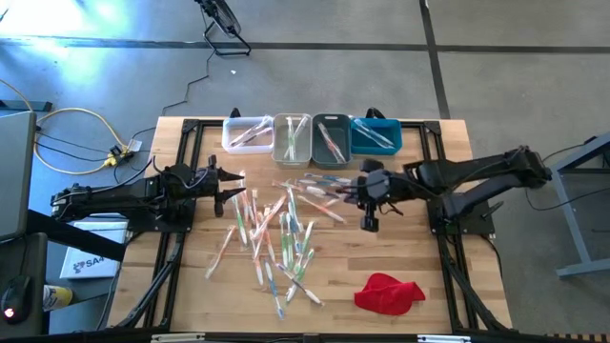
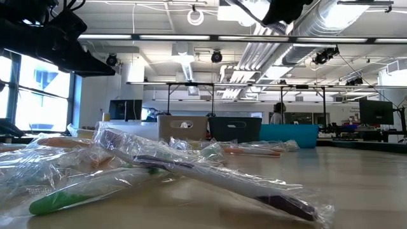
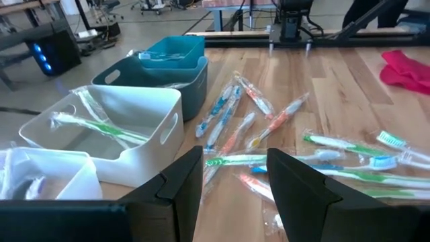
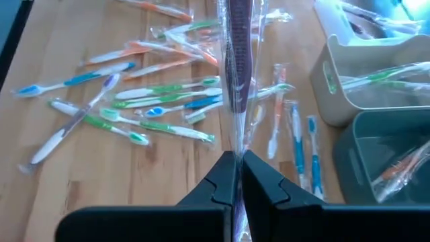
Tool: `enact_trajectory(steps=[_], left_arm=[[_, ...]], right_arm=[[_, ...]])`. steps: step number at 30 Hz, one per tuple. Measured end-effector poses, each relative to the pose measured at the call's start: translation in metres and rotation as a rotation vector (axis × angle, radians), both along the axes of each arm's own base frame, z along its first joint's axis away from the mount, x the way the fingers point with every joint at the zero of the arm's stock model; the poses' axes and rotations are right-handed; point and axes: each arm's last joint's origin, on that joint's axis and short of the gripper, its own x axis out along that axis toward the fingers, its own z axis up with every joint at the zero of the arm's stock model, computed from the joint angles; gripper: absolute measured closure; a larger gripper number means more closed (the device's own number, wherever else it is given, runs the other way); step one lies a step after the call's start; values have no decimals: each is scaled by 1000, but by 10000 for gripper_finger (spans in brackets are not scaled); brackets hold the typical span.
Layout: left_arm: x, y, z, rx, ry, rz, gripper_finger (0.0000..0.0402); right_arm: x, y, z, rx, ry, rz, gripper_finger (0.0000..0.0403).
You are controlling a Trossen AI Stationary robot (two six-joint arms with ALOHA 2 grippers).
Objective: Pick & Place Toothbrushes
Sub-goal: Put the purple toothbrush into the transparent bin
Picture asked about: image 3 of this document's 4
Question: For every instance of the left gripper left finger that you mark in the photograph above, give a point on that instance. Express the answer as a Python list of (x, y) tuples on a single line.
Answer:
[(174, 205)]

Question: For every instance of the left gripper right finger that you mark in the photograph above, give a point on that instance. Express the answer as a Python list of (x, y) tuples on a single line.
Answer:
[(302, 211)]

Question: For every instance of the blue toothbrush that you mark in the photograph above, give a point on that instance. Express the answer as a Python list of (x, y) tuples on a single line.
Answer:
[(215, 109), (379, 163), (158, 55), (223, 121)]

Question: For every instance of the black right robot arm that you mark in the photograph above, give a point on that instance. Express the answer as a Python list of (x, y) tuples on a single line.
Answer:
[(290, 23)]

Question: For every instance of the pile of packaged toothbrushes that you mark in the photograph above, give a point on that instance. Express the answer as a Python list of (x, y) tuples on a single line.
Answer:
[(235, 42)]

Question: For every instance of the light grey plastic bin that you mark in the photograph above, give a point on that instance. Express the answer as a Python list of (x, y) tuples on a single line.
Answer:
[(141, 168)]

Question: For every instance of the white plastic bin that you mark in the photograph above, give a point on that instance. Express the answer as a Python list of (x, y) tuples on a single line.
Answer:
[(77, 181)]

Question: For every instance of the dark grey plastic bin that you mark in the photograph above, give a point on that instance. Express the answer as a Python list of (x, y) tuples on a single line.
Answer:
[(195, 97)]

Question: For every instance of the teal plastic bin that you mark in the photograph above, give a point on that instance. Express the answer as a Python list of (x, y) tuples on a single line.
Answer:
[(181, 53)]

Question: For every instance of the red cloth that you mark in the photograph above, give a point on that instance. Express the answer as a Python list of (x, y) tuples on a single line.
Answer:
[(406, 72)]

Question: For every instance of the black computer tower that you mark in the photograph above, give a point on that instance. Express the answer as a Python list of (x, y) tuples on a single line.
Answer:
[(60, 57)]

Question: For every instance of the black wheeled cart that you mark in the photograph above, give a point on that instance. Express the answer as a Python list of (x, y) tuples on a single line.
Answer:
[(151, 6)]

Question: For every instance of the office chair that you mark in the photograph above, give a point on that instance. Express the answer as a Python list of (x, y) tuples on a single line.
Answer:
[(111, 5)]

